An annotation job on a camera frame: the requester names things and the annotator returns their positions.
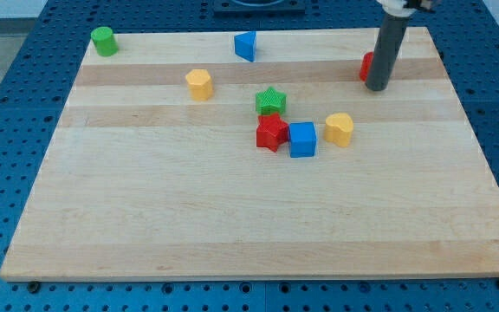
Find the red star block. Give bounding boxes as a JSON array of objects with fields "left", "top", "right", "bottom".
[{"left": 256, "top": 113, "right": 288, "bottom": 153}]

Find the red block behind rod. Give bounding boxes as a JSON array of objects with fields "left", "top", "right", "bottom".
[{"left": 359, "top": 51, "right": 374, "bottom": 81}]

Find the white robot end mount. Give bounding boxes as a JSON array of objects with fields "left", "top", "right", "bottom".
[{"left": 375, "top": 0, "right": 442, "bottom": 18}]

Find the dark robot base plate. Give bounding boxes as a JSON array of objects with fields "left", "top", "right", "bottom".
[{"left": 211, "top": 0, "right": 307, "bottom": 16}]

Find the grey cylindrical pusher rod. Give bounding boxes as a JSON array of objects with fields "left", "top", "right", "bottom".
[{"left": 366, "top": 13, "right": 410, "bottom": 92}]

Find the green star block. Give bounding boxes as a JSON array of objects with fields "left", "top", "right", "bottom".
[{"left": 255, "top": 87, "right": 287, "bottom": 115}]

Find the green cylinder block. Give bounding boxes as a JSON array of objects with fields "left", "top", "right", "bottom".
[{"left": 90, "top": 26, "right": 119, "bottom": 57}]

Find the blue triangle block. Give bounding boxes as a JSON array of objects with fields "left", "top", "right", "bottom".
[{"left": 234, "top": 31, "right": 256, "bottom": 62}]

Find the yellow heart block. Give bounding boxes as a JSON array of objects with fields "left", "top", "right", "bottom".
[{"left": 323, "top": 113, "right": 354, "bottom": 147}]

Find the wooden board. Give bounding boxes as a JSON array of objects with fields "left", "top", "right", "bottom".
[{"left": 0, "top": 27, "right": 499, "bottom": 282}]

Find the yellow hexagon block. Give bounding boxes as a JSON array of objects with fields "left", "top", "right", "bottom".
[{"left": 185, "top": 69, "right": 214, "bottom": 101}]

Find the blue cube block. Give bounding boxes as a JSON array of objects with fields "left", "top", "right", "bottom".
[{"left": 288, "top": 122, "right": 317, "bottom": 158}]

